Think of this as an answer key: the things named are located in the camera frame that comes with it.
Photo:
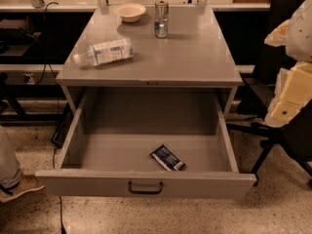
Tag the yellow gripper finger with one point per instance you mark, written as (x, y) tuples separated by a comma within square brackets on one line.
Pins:
[(277, 37), (293, 91)]

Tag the blue rxbar blueberry wrapper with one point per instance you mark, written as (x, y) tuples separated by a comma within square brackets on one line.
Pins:
[(166, 159)]

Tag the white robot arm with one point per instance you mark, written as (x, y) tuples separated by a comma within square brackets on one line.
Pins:
[(299, 34)]

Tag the grey metal drawer cabinet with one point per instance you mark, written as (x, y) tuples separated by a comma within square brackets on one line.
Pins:
[(194, 54)]

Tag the open grey top drawer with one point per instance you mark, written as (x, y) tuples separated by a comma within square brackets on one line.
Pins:
[(114, 130)]

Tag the black office chair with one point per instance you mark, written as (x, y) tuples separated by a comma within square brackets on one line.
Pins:
[(258, 93)]

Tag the silver drink can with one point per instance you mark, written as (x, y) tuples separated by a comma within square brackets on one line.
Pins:
[(161, 15)]

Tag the white paper bowl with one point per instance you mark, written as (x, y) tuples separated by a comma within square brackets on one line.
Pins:
[(130, 12)]

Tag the clear plastic water bottle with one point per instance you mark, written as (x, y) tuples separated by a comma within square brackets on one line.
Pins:
[(106, 52)]

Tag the tan shoe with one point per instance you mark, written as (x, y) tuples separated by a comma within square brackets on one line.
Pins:
[(26, 184)]

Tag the grey trouser leg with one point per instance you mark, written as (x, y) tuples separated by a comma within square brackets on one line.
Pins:
[(10, 172)]

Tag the black drawer handle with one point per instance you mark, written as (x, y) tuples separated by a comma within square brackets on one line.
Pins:
[(145, 189)]

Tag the wall power outlet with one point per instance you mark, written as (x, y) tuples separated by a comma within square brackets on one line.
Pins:
[(28, 79)]

